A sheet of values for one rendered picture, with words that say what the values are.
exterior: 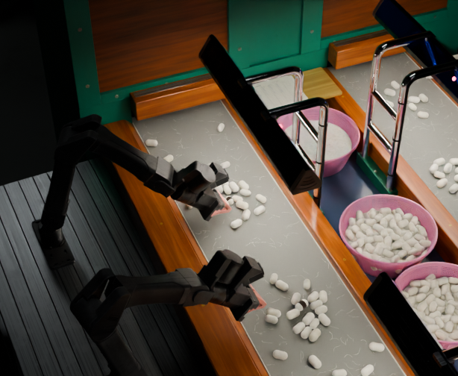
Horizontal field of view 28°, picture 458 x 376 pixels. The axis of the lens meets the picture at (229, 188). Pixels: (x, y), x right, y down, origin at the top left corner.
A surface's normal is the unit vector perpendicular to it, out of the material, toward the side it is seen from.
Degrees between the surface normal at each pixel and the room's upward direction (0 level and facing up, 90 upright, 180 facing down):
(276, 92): 0
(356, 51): 90
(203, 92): 90
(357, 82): 0
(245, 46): 90
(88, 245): 0
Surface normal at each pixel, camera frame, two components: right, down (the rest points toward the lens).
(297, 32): 0.38, 0.63
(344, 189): 0.00, -0.73
